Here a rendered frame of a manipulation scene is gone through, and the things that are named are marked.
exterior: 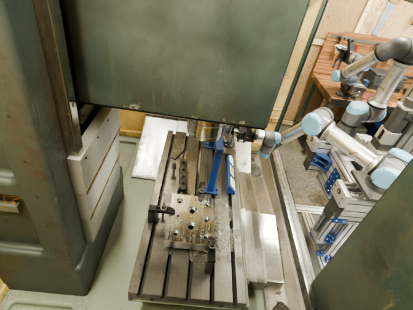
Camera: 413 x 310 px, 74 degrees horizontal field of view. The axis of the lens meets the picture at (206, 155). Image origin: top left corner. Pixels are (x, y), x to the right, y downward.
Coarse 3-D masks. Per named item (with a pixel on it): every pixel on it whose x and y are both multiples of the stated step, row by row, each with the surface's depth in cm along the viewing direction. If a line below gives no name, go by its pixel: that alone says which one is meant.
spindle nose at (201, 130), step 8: (192, 120) 104; (192, 128) 106; (200, 128) 104; (208, 128) 103; (216, 128) 104; (224, 128) 107; (192, 136) 108; (200, 136) 106; (208, 136) 105; (216, 136) 107
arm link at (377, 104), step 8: (408, 56) 152; (392, 64) 163; (400, 64) 157; (408, 64) 156; (392, 72) 162; (400, 72) 160; (384, 80) 168; (392, 80) 164; (400, 80) 165; (384, 88) 168; (392, 88) 166; (376, 96) 173; (384, 96) 170; (368, 104) 177; (376, 104) 174; (384, 104) 174; (376, 112) 175; (384, 112) 178; (368, 120) 178; (376, 120) 180
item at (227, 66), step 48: (96, 0) 73; (144, 0) 73; (192, 0) 73; (240, 0) 72; (288, 0) 72; (96, 48) 81; (144, 48) 81; (192, 48) 80; (240, 48) 80; (288, 48) 80; (96, 96) 91; (144, 96) 91; (192, 96) 90; (240, 96) 90
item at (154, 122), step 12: (144, 120) 223; (156, 120) 225; (168, 120) 226; (180, 120) 227; (144, 132) 218; (156, 132) 220; (144, 144) 214; (156, 144) 215; (240, 144) 225; (144, 156) 209; (156, 156) 210; (240, 156) 220; (144, 168) 205; (156, 168) 206; (240, 168) 215
